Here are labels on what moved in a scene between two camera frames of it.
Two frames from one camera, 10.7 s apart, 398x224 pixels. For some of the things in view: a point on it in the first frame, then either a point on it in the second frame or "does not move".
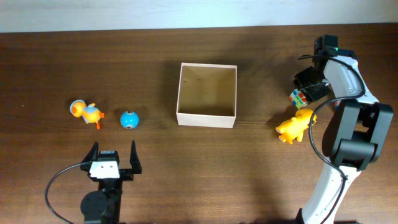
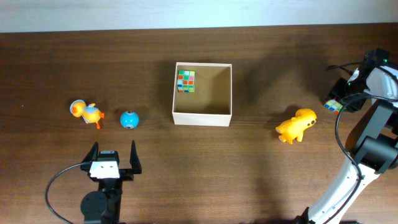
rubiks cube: [298, 98] to [186, 81]
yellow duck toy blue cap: [89, 112] does not move
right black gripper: [315, 91] to [337, 91]
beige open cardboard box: [207, 95] does not move
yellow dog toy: [294, 127] does not move
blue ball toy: [129, 119] does not move
